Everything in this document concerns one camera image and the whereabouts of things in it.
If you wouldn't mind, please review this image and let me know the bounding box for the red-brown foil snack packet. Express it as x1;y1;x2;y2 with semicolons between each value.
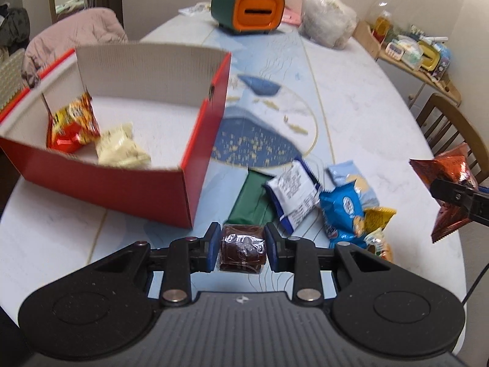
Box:
409;142;479;243

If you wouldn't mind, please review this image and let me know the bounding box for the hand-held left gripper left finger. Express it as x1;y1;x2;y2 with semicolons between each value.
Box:
92;222;223;307

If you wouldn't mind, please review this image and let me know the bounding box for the bright blue snack packet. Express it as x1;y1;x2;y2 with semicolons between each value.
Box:
319;183;368;249

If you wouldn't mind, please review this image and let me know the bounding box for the pink puffer jacket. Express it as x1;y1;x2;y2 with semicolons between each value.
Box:
21;8;128;88

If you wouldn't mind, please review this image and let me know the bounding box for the clear plastic bag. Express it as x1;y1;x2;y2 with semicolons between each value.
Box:
298;0;360;50

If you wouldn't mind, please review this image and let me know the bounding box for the green and orange pen holder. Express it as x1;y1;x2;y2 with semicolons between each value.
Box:
211;0;285;36

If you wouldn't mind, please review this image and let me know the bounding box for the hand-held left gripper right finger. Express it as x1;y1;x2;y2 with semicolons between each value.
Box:
264;222;396;303

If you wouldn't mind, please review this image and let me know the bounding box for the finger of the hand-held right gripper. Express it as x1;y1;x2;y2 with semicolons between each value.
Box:
430;179;489;227

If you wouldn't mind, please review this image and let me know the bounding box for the light blue sun-print snack packet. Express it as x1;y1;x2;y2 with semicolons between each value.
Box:
325;163;379;209

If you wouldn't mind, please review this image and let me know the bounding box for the clear jar with yellow contents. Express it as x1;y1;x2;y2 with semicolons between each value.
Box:
372;2;395;43

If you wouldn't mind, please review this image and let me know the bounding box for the wooden chair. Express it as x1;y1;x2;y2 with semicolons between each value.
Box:
414;92;489;185

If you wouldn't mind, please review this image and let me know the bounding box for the black cable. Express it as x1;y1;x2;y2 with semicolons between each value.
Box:
460;263;489;307

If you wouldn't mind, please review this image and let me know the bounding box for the dark green snack packet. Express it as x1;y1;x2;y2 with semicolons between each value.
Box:
228;168;283;227

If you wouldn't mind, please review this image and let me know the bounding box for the red cardboard box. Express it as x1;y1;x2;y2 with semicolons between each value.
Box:
0;42;232;229

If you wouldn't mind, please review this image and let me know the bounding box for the blue patterned packet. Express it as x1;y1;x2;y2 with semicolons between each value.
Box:
433;44;452;81

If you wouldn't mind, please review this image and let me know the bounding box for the pile of dark clothes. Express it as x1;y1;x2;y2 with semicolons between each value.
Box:
0;4;30;55

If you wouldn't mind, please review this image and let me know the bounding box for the pink folder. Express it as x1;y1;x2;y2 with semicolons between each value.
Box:
281;6;304;27

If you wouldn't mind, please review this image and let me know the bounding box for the cream snack packet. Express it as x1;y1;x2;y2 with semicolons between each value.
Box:
95;123;153;169

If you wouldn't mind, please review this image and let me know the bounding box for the brown cake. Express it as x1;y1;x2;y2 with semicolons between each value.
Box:
216;224;267;275

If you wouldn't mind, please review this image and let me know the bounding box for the wooden side shelf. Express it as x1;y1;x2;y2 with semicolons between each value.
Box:
353;19;463;105

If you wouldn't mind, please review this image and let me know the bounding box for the orange and white snack packet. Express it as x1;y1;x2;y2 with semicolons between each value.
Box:
363;228;394;262

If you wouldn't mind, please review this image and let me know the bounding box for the red and yellow snack packet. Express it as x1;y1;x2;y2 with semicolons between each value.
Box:
46;92;101;154

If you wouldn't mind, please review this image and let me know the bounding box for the white and blue snack packet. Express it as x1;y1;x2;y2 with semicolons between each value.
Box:
263;159;322;233

